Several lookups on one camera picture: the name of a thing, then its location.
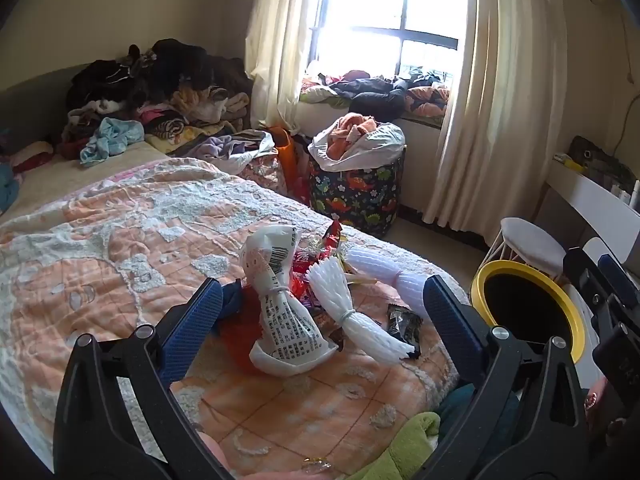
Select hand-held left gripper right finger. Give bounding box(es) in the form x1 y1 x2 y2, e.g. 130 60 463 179
422 275 591 480

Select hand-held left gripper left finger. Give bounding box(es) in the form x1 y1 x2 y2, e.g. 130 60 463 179
52 277 236 480

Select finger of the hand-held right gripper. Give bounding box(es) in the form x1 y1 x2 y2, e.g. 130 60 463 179
597 254 640 311
562 246 608 311

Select black green snack packet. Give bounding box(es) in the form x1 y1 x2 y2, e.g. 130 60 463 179
386 304 425 361

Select blue wrapper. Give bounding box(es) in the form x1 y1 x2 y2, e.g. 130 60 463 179
212 280 253 337

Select black yellow rim trash can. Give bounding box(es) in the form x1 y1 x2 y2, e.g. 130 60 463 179
470 260 587 364

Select white foam net sleeve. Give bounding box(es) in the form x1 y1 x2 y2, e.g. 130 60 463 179
345 245 437 319

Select white foam net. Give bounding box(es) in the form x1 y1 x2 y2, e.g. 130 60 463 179
306 257 417 365

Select white printed plastic bag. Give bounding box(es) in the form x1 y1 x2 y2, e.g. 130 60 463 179
242 225 342 377

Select yellow wrapper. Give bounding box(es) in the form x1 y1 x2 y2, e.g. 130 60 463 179
334 255 372 287

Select red candy wrappers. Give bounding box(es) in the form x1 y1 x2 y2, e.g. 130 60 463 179
289 250 327 311

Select dark red snack wrapper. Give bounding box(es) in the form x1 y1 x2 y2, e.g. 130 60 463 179
320 219 347 262

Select person's right hand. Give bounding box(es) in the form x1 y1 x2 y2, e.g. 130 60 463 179
584 377 626 456

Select person's left hand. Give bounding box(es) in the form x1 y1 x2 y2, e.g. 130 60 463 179
195 425 351 480

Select white dressing table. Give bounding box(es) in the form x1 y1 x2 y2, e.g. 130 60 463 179
532 156 640 271

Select teal fleece clothing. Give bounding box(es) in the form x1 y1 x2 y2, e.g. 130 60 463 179
434 382 522 462

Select yellow box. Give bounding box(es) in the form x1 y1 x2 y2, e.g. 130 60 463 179
552 152 586 174

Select camouflage bag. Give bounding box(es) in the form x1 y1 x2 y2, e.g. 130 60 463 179
570 135 639 194

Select orange white printed blanket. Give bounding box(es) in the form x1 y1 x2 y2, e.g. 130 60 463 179
0 157 461 480

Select green fleece cloth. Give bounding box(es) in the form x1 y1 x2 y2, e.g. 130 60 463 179
344 411 442 480

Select dinosaur print laundry hamper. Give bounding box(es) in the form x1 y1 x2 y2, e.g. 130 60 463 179
307 145 407 239

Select pink patterned fabric bag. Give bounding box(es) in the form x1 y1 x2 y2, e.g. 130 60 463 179
239 152 282 192

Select cream curtain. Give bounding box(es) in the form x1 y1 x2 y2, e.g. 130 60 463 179
244 0 332 130
421 0 569 237

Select purple white cloth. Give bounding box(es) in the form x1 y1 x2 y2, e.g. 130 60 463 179
189 129 277 176

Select orange bag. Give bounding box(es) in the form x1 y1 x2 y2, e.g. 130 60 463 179
270 127 312 202

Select white plastic bag of clothes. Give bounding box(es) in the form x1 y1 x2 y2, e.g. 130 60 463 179
307 111 407 172

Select beige bed sheet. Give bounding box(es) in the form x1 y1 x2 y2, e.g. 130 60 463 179
0 140 171 216

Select light blue cloth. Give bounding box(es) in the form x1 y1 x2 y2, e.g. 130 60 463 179
80 117 146 168

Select pink red cloth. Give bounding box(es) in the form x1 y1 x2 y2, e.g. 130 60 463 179
10 140 55 175

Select clothes on window ledge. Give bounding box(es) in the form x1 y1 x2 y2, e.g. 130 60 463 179
299 60 452 122

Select pile of mixed clothes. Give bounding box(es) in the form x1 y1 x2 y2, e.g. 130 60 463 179
57 37 253 161

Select grey bed headboard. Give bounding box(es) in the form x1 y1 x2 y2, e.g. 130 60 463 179
0 62 101 148

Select white wire frame stool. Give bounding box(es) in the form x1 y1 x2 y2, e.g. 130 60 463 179
486 217 569 282

